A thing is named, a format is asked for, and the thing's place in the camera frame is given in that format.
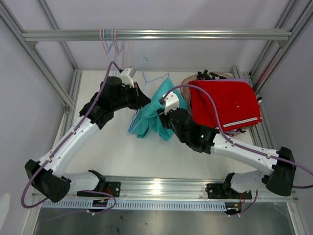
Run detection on black white patterned trousers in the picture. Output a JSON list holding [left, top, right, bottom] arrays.
[[196, 70, 226, 81]]

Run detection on purple cable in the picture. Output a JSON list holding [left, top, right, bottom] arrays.
[[162, 84, 313, 217], [20, 60, 123, 216]]

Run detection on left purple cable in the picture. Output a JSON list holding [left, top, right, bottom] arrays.
[[20, 60, 123, 216]]

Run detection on black mounting plate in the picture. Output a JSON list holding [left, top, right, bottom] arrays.
[[99, 181, 121, 197], [205, 183, 252, 200]]

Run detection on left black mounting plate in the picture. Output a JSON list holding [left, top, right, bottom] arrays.
[[99, 181, 121, 197]]

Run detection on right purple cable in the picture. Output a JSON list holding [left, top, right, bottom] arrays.
[[162, 84, 313, 217]]

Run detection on teal trousers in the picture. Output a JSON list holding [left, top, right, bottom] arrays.
[[128, 77, 174, 141]]

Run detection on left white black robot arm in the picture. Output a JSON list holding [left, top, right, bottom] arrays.
[[25, 76, 151, 203]]

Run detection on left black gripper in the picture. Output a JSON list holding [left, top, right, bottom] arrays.
[[111, 82, 151, 112]]

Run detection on red trousers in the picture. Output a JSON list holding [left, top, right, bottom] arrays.
[[189, 80, 262, 132]]

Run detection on pale blue wire hanger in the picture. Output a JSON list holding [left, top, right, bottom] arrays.
[[127, 70, 170, 135]]

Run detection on lilac trousers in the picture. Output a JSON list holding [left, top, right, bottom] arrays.
[[220, 78, 257, 137]]

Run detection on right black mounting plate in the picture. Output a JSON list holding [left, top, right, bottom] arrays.
[[205, 183, 252, 200]]

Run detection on slotted grey cable duct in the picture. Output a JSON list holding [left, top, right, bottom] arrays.
[[42, 199, 226, 212]]

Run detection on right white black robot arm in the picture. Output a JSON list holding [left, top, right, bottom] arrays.
[[157, 108, 296, 198]]

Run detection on translucent brown plastic basin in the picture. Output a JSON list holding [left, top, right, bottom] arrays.
[[180, 72, 234, 129]]

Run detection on salmon pink wire hanger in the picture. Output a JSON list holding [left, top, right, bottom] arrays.
[[112, 28, 129, 69]]

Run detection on aluminium hanging rail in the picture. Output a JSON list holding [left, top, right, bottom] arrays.
[[22, 29, 292, 42]]

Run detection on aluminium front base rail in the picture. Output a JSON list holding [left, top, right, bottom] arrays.
[[31, 174, 299, 202]]

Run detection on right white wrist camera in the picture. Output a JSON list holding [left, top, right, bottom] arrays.
[[162, 92, 179, 115]]

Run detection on light blue wire hanger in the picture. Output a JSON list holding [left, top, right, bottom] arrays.
[[104, 28, 115, 71]]

